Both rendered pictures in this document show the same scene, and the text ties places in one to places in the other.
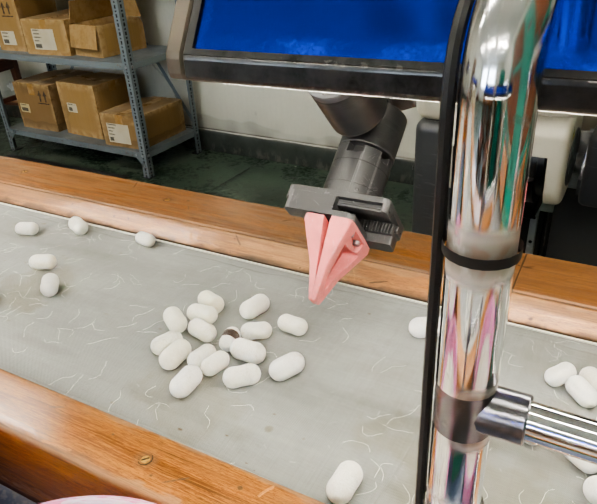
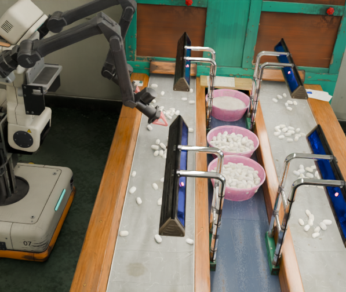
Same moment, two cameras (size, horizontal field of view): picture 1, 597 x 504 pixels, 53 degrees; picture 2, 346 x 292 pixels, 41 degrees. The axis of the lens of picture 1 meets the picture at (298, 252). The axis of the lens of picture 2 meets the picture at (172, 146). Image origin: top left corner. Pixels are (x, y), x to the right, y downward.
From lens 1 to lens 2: 246 cm
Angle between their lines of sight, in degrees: 95
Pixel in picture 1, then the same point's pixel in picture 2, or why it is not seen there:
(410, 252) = (126, 130)
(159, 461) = (200, 142)
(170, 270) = (144, 166)
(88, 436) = not seen: hidden behind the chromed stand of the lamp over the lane
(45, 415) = (201, 156)
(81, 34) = not seen: outside the picture
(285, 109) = not seen: outside the picture
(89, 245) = (139, 186)
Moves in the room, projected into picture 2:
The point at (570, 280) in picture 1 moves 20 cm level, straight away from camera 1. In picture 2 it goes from (128, 112) to (92, 110)
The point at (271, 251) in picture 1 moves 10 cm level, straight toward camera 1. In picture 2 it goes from (131, 150) to (149, 145)
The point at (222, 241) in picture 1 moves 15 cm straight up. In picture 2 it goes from (130, 159) to (130, 132)
